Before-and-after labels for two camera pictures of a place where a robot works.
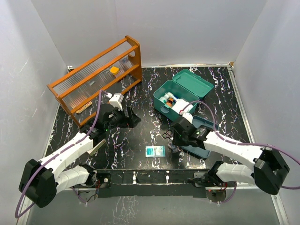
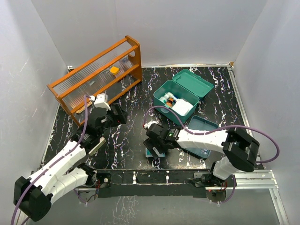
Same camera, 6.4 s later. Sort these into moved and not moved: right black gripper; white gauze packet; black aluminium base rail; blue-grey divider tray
Moved: right black gripper
Not moved: white gauze packet; black aluminium base rail; blue-grey divider tray
